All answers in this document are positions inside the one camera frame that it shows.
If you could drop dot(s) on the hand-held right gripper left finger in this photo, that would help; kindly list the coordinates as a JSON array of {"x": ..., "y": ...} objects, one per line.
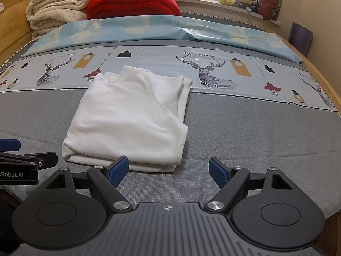
[{"x": 118, "y": 170}]

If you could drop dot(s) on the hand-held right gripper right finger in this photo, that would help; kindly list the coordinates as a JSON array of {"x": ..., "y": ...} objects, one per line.
[{"x": 218, "y": 172}]

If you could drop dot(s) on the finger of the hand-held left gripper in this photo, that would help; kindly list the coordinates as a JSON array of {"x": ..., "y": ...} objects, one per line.
[
  {"x": 9, "y": 145},
  {"x": 45, "y": 158}
]

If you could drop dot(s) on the white shirt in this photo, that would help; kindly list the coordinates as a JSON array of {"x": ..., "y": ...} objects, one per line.
[{"x": 128, "y": 122}]

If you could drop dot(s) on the grey mattress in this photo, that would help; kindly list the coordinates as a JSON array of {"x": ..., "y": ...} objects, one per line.
[{"x": 253, "y": 130}]

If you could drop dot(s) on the deer printed sheet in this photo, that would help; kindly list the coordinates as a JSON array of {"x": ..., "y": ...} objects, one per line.
[{"x": 165, "y": 66}]

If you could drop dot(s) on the cream fluffy blanket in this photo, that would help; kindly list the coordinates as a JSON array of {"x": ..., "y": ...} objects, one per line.
[{"x": 56, "y": 13}]

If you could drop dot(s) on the light blue sheet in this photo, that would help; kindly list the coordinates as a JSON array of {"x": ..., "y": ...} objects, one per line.
[{"x": 159, "y": 29}]

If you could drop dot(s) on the windowsill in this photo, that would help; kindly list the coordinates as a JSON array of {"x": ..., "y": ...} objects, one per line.
[{"x": 207, "y": 8}]

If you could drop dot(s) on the red blanket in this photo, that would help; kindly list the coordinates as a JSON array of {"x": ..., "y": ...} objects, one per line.
[{"x": 133, "y": 4}]

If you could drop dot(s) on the striped plush toy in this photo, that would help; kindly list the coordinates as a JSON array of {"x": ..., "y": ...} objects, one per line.
[{"x": 256, "y": 4}]

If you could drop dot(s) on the dark red pillow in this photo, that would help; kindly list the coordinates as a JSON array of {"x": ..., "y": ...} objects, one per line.
[{"x": 270, "y": 2}]

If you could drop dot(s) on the wooden bed frame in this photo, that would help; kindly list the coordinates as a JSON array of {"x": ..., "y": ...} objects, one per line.
[{"x": 12, "y": 26}]

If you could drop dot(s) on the purple board by wall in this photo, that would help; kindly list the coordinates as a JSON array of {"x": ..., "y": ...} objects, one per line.
[{"x": 301, "y": 40}]

